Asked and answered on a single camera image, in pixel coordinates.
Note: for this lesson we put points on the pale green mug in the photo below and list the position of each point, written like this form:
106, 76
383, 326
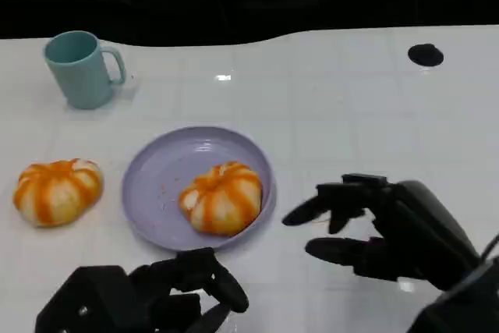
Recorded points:
82, 83

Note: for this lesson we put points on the orange and white bread roll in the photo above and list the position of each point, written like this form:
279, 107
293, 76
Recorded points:
54, 196
222, 200

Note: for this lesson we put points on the lilac plate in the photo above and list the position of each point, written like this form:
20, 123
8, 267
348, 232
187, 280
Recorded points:
156, 177

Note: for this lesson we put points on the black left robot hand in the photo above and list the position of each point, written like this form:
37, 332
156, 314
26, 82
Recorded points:
183, 274

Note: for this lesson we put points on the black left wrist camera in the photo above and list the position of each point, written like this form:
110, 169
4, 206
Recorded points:
85, 302

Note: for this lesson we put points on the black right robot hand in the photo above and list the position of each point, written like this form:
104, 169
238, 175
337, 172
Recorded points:
421, 231

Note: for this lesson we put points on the black round table grommet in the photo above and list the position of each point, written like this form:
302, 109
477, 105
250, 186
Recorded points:
425, 55

